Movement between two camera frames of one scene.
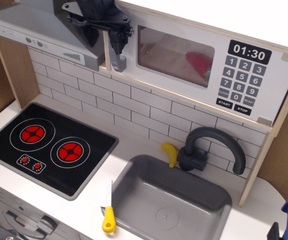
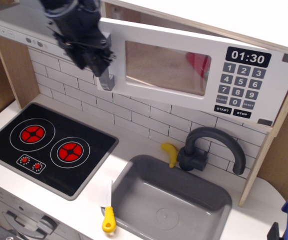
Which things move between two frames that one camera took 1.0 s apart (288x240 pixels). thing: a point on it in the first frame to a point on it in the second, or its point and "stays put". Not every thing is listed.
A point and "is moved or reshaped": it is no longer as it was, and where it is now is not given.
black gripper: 103,13 to 78,31
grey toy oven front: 23,219 stays put
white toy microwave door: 242,75 is moved or reshaped
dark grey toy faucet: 189,158 stays put
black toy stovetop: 60,153 stays put
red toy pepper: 201,63 stays put
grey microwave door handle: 120,64 to 107,80
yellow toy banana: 172,152 stays put
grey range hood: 44,25 stays put
